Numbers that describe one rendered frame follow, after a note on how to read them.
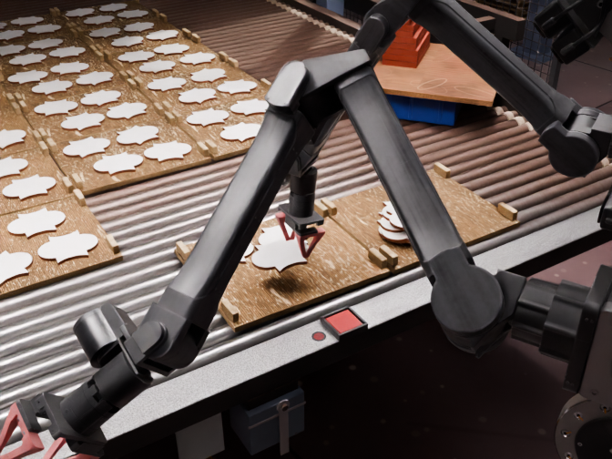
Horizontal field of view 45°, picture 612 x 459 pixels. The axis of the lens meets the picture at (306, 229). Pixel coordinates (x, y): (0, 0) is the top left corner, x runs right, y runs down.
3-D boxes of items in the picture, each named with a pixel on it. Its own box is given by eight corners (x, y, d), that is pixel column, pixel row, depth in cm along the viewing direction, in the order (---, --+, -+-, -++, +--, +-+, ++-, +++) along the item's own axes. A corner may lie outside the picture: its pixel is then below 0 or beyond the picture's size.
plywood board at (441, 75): (507, 56, 274) (508, 50, 273) (492, 107, 234) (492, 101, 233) (377, 42, 287) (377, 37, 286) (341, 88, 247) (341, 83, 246)
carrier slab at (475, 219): (519, 227, 193) (520, 221, 192) (394, 275, 176) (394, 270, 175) (434, 172, 218) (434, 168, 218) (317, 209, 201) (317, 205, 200)
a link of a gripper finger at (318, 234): (307, 244, 171) (311, 209, 166) (323, 259, 166) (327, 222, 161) (281, 250, 168) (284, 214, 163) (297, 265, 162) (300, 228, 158)
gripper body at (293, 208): (300, 207, 170) (303, 178, 166) (324, 226, 162) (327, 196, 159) (276, 211, 167) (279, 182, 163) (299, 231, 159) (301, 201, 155)
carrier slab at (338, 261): (390, 275, 175) (390, 270, 174) (234, 332, 158) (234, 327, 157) (315, 209, 201) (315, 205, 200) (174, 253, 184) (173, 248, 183)
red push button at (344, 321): (362, 329, 160) (362, 323, 159) (340, 338, 157) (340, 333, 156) (347, 313, 164) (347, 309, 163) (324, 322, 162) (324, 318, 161)
